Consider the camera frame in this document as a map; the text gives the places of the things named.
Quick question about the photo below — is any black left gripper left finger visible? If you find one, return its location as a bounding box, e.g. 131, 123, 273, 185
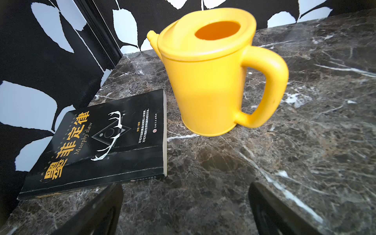
52, 183, 123, 235

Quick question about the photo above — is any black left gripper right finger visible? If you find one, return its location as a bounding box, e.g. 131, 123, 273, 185
248, 182, 321, 235

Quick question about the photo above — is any yellow plastic watering can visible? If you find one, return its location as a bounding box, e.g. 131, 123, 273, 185
147, 8, 289, 137

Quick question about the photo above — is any black book with gold title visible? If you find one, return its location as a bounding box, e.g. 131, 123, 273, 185
18, 89, 167, 200

